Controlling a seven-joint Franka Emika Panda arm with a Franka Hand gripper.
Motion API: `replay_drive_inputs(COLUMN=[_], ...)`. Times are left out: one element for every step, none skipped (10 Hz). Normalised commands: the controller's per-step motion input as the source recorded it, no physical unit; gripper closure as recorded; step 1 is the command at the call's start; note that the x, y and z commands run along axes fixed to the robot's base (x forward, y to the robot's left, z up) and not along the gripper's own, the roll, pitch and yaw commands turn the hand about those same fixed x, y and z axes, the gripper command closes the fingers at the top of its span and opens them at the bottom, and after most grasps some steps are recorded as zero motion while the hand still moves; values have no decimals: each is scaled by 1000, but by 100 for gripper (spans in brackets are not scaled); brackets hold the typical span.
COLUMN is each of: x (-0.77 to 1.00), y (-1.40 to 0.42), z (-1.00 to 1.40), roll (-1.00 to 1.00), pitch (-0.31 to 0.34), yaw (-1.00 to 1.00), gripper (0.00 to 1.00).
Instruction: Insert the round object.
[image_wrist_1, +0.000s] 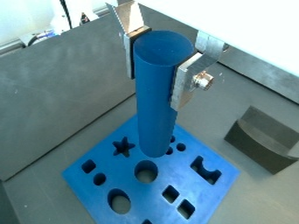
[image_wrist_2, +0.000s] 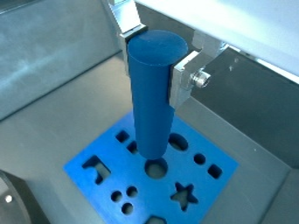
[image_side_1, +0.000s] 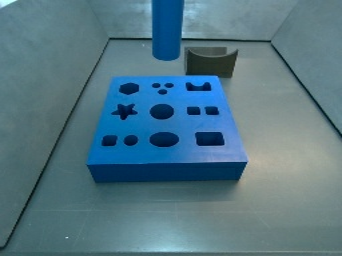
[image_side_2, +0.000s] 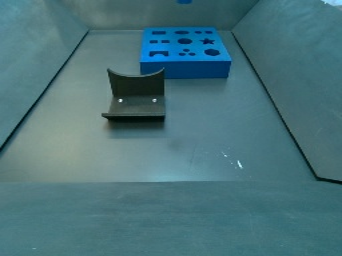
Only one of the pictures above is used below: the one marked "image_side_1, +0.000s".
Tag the blue round cylinder peg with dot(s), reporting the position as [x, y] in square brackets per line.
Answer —
[167, 19]

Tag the blue shape-sorting block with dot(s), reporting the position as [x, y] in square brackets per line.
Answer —
[166, 130]

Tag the dark grey curved cradle block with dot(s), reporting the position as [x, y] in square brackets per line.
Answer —
[210, 61]

